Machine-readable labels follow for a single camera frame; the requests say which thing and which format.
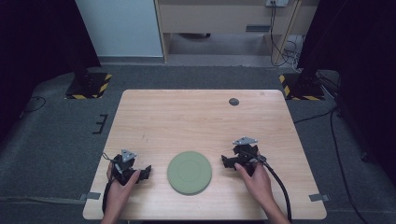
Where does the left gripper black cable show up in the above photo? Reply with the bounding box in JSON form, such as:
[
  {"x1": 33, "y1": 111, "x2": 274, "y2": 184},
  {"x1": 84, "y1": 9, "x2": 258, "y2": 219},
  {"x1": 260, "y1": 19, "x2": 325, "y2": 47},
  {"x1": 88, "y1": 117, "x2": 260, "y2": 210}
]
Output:
[{"x1": 101, "y1": 152, "x2": 117, "y2": 217}]

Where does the white panel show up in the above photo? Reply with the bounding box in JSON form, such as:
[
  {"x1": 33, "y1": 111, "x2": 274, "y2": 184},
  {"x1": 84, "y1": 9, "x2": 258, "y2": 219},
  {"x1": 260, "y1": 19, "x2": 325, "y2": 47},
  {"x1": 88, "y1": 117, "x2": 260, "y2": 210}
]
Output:
[{"x1": 74, "y1": 0, "x2": 164, "y2": 58}]

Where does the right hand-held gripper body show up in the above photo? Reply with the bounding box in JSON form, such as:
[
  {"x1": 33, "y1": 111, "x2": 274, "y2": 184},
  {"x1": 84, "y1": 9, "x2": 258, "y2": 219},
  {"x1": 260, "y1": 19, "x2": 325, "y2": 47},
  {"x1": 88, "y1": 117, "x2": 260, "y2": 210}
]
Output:
[{"x1": 232, "y1": 135, "x2": 267, "y2": 175}]

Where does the black curtain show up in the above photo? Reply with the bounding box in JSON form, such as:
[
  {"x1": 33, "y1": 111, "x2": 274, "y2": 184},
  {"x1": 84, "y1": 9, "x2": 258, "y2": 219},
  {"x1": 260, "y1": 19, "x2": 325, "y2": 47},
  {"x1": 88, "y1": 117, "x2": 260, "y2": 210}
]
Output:
[
  {"x1": 297, "y1": 0, "x2": 396, "y2": 185},
  {"x1": 0, "y1": 0, "x2": 102, "y2": 144}
]

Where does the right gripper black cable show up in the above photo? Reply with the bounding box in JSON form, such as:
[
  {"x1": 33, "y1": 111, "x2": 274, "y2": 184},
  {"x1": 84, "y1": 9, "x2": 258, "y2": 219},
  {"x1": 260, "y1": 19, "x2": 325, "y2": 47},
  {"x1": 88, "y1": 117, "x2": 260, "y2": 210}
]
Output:
[{"x1": 257, "y1": 154, "x2": 293, "y2": 224}]

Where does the black hanging power cable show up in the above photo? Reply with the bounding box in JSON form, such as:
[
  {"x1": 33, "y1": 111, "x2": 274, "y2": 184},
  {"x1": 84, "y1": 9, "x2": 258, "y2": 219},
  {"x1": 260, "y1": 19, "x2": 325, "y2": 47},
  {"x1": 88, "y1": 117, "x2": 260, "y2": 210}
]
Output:
[{"x1": 269, "y1": 1, "x2": 300, "y2": 68}]

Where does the person's left hand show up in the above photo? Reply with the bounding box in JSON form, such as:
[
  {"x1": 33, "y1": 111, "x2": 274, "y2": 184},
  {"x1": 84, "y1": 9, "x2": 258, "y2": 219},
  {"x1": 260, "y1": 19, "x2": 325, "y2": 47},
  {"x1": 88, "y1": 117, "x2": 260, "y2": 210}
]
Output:
[{"x1": 106, "y1": 161, "x2": 142, "y2": 214}]

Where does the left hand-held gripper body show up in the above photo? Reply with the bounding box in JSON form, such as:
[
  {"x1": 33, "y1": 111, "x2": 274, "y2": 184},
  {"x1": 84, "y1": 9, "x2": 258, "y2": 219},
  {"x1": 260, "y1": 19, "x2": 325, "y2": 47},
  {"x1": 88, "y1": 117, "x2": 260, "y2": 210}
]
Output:
[{"x1": 109, "y1": 148, "x2": 140, "y2": 187}]

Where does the green round plate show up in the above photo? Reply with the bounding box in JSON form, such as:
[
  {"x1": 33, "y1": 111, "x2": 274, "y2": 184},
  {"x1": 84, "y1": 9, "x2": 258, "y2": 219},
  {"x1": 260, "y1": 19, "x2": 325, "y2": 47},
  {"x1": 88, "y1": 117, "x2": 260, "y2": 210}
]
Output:
[{"x1": 166, "y1": 150, "x2": 213, "y2": 196}]

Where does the black stand base striped edge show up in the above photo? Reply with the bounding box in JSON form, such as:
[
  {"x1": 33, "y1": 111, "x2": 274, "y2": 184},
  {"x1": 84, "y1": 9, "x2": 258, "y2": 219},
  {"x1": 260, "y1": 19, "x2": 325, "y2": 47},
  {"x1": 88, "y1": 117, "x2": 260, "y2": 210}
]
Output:
[
  {"x1": 277, "y1": 72, "x2": 326, "y2": 102},
  {"x1": 64, "y1": 72, "x2": 113, "y2": 101}
]

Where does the white wall power socket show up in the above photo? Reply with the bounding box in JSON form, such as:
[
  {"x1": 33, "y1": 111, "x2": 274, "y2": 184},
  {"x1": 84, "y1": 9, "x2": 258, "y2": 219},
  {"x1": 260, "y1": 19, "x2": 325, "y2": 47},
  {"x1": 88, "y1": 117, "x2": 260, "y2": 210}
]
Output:
[{"x1": 264, "y1": 0, "x2": 290, "y2": 7}]

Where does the person's right hand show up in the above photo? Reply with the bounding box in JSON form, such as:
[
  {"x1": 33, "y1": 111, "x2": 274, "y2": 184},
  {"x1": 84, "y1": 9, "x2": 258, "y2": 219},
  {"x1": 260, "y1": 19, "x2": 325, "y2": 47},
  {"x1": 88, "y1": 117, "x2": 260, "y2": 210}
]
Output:
[{"x1": 233, "y1": 151, "x2": 276, "y2": 207}]

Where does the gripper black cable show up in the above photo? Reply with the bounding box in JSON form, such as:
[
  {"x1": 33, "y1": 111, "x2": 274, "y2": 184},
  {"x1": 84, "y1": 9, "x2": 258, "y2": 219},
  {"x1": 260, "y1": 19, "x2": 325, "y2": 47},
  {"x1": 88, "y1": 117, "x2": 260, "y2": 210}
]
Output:
[
  {"x1": 101, "y1": 152, "x2": 117, "y2": 217},
  {"x1": 257, "y1": 154, "x2": 293, "y2": 224}
]

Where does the black looped floor cable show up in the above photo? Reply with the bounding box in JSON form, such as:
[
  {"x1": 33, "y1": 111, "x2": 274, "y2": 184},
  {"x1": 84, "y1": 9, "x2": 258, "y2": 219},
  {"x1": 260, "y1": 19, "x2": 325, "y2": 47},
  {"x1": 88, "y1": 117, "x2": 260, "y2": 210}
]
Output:
[{"x1": 19, "y1": 95, "x2": 48, "y2": 119}]

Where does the grey tape strip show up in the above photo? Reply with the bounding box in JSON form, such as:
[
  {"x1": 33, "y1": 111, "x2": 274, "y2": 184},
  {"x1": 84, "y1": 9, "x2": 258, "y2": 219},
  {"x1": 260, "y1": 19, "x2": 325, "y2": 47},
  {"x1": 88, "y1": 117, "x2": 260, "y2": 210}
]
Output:
[
  {"x1": 78, "y1": 191, "x2": 102, "y2": 202},
  {"x1": 308, "y1": 193, "x2": 331, "y2": 203}
]

